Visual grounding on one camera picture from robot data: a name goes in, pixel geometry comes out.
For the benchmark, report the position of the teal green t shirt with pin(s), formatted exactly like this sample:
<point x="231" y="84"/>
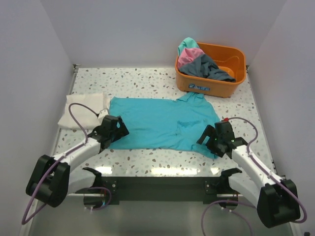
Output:
<point x="187" y="43"/>

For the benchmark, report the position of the orange plastic basket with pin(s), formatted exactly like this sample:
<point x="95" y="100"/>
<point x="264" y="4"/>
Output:
<point x="229" y="59"/>

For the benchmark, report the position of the folded cream t shirt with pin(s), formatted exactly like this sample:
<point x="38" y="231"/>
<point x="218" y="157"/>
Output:
<point x="82" y="110"/>

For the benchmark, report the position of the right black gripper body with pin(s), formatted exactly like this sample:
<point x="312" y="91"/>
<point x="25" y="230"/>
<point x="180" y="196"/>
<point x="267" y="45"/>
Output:
<point x="212" y="143"/>

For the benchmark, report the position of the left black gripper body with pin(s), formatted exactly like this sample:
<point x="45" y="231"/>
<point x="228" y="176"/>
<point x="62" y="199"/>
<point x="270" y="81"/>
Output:
<point x="119" y="132"/>

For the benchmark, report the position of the pink t shirt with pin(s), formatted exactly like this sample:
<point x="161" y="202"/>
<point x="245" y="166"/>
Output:
<point x="188" y="55"/>

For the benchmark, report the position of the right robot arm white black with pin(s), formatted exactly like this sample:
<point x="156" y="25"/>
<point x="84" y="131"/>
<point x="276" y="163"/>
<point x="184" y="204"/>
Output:
<point x="275" y="198"/>

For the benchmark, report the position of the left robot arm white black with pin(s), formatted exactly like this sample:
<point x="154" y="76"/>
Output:
<point x="51" y="180"/>

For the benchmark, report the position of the dark grey t shirt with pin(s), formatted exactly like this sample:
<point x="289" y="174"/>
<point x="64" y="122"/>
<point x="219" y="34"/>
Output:
<point x="204" y="67"/>

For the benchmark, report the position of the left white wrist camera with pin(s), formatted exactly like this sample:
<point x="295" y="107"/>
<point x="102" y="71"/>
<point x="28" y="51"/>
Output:
<point x="102" y="114"/>

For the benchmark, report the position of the turquoise blue t shirt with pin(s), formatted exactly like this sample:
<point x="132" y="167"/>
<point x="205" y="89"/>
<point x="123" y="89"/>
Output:
<point x="164" y="123"/>

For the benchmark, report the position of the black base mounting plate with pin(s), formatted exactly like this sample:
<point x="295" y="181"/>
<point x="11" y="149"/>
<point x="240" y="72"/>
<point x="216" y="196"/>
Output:
<point x="169" y="189"/>

